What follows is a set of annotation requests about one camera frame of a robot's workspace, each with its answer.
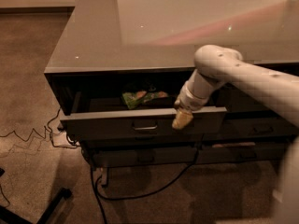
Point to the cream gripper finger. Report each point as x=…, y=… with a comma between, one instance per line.
x=182, y=119

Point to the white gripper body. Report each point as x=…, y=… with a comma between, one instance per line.
x=192, y=99

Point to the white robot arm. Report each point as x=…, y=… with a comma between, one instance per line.
x=215, y=66

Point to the grey drawer cabinet with glass top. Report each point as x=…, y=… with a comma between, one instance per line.
x=109, y=47

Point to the green snack bag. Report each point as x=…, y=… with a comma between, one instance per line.
x=134, y=99

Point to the black power adapter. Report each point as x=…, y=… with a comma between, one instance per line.
x=62, y=126

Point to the black stand leg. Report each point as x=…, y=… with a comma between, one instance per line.
x=8, y=217

